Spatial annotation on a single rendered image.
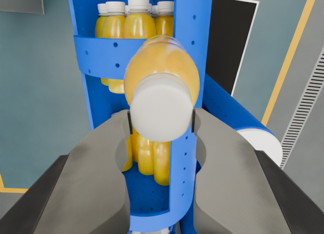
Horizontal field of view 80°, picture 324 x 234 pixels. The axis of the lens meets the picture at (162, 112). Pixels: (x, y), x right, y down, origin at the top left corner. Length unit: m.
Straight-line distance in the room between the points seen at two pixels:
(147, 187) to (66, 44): 1.28
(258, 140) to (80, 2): 0.63
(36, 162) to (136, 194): 1.70
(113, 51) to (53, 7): 1.37
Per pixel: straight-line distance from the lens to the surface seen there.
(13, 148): 2.26
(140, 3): 0.40
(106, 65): 0.35
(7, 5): 1.38
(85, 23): 0.52
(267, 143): 0.74
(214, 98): 0.91
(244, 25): 1.55
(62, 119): 1.90
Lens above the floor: 1.56
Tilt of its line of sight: 65 degrees down
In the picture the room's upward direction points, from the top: 172 degrees clockwise
